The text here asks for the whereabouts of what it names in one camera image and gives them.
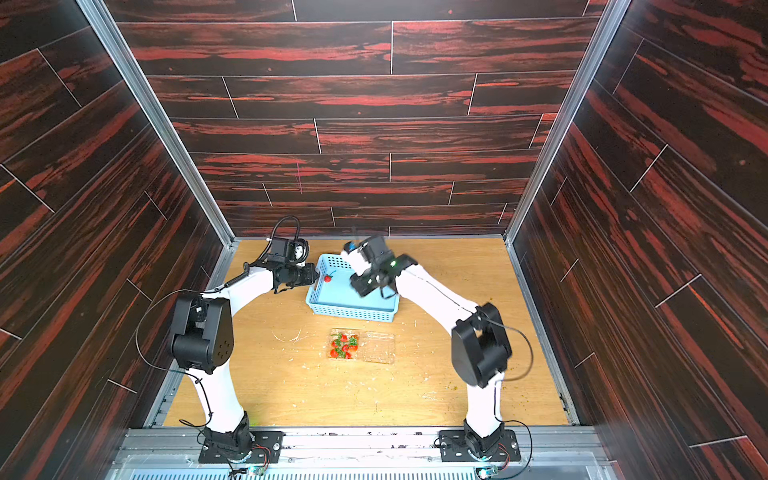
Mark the light blue plastic basket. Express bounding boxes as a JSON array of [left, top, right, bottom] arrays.
[[305, 254, 399, 323]]

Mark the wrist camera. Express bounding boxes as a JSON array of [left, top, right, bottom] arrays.
[[340, 241, 370, 275], [264, 237, 309, 265]]

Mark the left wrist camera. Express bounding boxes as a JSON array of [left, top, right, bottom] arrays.
[[264, 237, 309, 265]]

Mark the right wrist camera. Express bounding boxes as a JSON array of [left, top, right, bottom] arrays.
[[340, 241, 370, 275]]

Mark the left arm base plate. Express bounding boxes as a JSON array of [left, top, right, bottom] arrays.
[[198, 428, 284, 464]]

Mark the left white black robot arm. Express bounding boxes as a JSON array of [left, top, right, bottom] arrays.
[[170, 262, 319, 461]]

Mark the clear plastic clamshell container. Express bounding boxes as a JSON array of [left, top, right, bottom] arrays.
[[326, 329, 396, 364]]

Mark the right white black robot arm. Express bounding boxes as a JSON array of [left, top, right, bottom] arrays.
[[341, 236, 512, 459]]

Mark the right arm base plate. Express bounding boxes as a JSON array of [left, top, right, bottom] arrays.
[[433, 428, 521, 462]]

